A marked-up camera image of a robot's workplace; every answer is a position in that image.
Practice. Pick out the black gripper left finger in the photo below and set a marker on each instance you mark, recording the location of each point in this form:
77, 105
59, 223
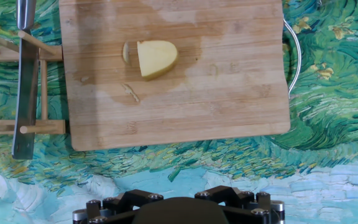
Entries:
126, 199

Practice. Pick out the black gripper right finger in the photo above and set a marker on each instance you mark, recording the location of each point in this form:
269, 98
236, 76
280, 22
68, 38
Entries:
225, 194

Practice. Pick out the steel kitchen knife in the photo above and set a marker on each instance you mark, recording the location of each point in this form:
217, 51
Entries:
26, 93

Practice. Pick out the bamboo cutting board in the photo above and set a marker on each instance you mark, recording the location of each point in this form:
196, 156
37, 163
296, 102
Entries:
228, 93

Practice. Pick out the potato peel scrap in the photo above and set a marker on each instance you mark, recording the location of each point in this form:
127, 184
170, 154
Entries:
131, 93

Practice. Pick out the painted landscape tablecloth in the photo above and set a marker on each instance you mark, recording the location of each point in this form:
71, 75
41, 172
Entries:
322, 124

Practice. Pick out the thin potato slice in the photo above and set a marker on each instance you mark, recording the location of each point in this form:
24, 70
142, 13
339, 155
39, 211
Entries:
125, 53

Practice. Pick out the wooden peg rack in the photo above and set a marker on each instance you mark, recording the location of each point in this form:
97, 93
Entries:
54, 53

